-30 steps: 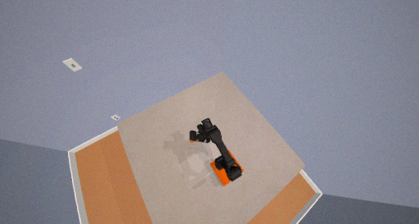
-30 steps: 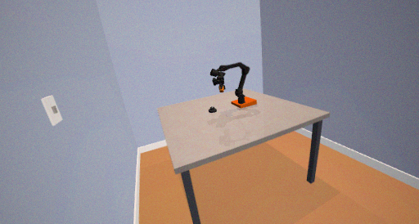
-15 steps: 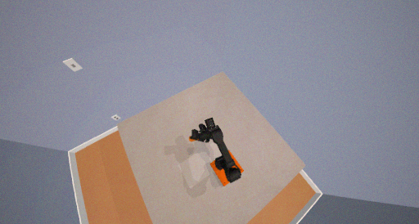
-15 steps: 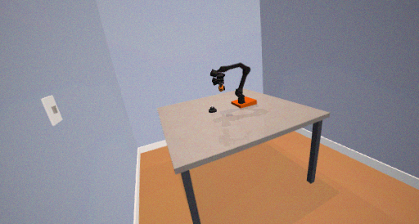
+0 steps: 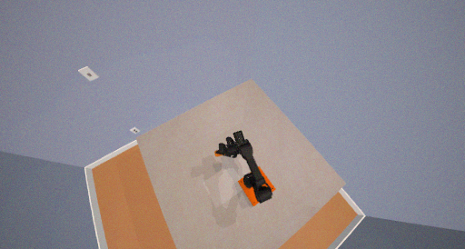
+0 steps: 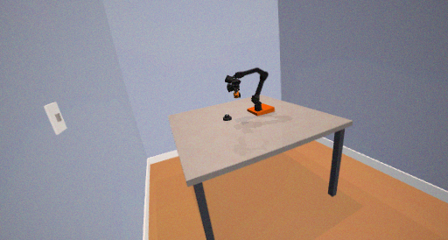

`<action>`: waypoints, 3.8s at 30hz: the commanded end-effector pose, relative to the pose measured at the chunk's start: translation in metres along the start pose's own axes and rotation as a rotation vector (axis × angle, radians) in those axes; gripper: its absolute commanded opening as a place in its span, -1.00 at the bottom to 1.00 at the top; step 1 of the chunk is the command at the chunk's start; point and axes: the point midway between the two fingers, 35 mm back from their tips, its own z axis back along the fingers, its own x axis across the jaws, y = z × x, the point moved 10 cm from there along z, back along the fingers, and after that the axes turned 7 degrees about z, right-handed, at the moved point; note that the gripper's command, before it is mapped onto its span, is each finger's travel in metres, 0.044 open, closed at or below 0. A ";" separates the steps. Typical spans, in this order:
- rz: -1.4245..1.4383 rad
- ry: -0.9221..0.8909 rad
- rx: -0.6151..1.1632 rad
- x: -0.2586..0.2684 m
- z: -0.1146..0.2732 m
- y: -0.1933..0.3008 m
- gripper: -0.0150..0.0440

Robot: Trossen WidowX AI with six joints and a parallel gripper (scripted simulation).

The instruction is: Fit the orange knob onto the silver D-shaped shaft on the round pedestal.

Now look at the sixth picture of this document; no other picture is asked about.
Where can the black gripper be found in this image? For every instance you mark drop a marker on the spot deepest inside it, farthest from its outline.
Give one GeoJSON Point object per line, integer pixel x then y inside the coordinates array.
{"type": "Point", "coordinates": [236, 87]}

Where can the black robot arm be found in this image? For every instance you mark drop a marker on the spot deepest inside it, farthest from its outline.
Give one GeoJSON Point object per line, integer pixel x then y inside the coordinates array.
{"type": "Point", "coordinates": [256, 97]}

